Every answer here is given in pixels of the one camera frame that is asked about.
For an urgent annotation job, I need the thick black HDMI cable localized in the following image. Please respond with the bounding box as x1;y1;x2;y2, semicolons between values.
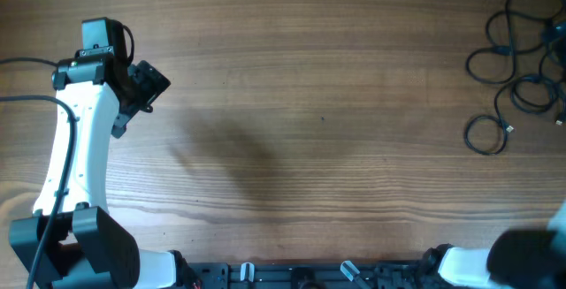
464;0;566;85

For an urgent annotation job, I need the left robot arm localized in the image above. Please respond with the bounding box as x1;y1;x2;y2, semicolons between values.
9;18;182;288

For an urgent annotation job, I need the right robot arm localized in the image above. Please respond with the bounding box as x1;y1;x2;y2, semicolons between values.
416;206;565;289

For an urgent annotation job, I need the left camera cable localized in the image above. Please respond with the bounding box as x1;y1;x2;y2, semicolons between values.
0;57;79;289

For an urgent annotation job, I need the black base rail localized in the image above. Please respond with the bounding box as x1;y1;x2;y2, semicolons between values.
189;262;417;289

